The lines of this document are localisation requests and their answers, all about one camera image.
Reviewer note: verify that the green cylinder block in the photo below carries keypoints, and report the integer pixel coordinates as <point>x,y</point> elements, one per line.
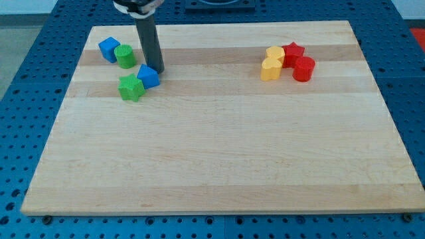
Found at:
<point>125,56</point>

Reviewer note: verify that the yellow hexagon block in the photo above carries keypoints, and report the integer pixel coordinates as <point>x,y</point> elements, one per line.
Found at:
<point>276,52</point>

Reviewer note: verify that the light wooden board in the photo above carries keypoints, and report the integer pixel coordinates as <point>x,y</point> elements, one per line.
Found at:
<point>213,138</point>

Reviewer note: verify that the blue cube block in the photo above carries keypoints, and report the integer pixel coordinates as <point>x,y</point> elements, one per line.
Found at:
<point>107,47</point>

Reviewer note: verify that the red star block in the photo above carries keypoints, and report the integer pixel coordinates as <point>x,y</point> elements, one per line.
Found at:
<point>292,52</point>

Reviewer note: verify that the yellow heart block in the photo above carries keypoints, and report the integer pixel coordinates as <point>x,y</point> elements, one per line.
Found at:
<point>270,69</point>

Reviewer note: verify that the green star block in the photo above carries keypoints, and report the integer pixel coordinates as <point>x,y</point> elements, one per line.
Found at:
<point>130,88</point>

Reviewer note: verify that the red cylinder block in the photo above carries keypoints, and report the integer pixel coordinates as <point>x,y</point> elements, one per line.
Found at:
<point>303,69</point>

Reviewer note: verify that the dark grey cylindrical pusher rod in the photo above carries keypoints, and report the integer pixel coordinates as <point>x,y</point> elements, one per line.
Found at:
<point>149,40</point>

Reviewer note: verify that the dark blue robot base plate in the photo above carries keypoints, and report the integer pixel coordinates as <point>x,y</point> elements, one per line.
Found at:
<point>192,6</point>

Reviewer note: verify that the blue triangle block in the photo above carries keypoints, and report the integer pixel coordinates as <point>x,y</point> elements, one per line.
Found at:
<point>148,76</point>

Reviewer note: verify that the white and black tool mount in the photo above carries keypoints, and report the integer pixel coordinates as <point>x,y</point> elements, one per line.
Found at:
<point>138,9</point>

